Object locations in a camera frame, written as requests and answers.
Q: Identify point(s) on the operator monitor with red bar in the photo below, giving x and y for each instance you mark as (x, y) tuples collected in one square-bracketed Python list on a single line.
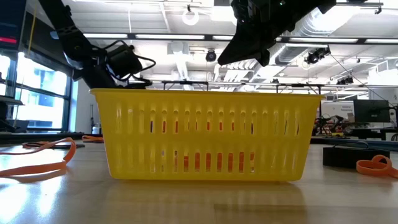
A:
[(12, 18)]

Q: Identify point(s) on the wide black rubber band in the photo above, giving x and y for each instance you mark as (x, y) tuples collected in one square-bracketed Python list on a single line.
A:
[(354, 158)]

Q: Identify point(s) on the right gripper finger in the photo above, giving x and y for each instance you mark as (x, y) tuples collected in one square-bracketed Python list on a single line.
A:
[(242, 46)]

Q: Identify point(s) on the black ceiling-hung camera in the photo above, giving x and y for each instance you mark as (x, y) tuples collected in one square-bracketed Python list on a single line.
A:
[(211, 56), (315, 56)]

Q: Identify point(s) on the orange rubber band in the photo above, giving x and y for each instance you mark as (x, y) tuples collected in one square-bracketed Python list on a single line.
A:
[(59, 145), (93, 139), (31, 169), (376, 167)]

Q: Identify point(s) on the silver ventilation duct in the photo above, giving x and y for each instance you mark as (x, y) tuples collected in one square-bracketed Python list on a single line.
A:
[(308, 27)]

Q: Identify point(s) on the window with dark frame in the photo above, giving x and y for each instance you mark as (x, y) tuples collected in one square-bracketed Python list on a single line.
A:
[(46, 109)]

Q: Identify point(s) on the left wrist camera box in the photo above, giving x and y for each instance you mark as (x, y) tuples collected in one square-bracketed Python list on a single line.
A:
[(124, 60)]

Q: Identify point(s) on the yellow plastic basket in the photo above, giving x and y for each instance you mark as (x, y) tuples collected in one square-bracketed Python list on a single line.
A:
[(202, 102)]

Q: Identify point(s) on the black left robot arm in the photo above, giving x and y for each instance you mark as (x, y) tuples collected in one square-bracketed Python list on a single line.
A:
[(71, 40)]

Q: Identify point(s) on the black desktop monitor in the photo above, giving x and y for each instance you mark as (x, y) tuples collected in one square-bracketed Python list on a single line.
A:
[(371, 111)]

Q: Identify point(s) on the ceiling light strip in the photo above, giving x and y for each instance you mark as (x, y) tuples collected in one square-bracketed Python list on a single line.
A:
[(105, 35), (323, 40), (222, 37), (381, 40), (169, 36)]

